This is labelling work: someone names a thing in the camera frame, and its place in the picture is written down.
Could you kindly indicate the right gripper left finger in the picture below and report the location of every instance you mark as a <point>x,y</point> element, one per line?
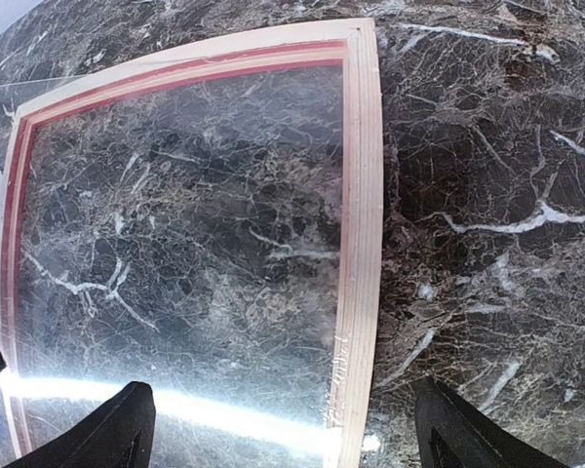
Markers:
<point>119,433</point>

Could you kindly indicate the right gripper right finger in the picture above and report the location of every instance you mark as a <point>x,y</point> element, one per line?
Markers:
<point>452,433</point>

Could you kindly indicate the red wooden picture frame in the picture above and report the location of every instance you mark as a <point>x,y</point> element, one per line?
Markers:
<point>348,43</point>

